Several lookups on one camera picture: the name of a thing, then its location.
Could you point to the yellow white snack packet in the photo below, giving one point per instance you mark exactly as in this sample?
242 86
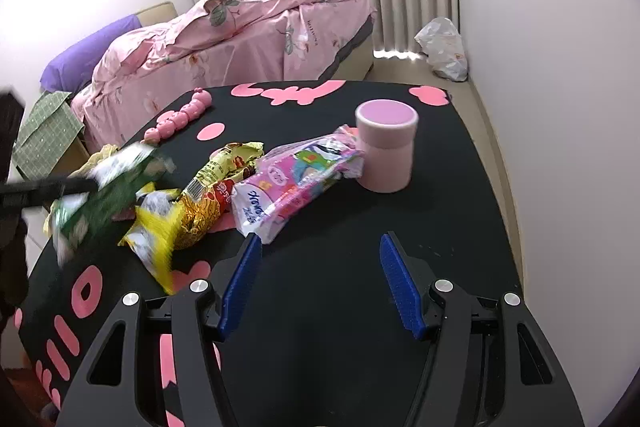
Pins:
152 237

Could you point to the pink floral bed duvet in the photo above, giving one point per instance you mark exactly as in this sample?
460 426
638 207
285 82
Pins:
216 43

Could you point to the pink white wipes pack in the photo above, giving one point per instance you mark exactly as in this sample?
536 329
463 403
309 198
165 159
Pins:
289 177

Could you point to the pink cylindrical cup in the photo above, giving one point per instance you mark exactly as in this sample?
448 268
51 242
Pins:
386 130

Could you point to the yellow plastic trash bag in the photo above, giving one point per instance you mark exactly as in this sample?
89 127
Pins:
106 151

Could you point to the cardboard bedside box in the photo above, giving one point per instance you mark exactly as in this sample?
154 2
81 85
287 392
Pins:
72 159

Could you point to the white plastic bag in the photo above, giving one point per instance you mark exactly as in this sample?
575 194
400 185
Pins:
442 45

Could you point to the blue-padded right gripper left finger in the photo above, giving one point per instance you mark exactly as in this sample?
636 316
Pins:
235 279

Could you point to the yellow red noodle snack bag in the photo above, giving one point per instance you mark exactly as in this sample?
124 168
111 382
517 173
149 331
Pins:
208 195

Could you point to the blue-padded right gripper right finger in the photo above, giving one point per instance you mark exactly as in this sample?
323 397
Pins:
407 297

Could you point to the green white snack bag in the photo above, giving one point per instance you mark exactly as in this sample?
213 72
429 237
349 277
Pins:
79 219

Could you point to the green checked cloth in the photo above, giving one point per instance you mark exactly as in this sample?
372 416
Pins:
45 135

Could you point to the purple pillow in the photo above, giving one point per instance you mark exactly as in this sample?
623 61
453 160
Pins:
72 70

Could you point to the pink caterpillar toy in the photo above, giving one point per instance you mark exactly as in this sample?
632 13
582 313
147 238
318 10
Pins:
173 121

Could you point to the beige bed headboard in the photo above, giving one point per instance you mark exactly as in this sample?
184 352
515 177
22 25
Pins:
159 13

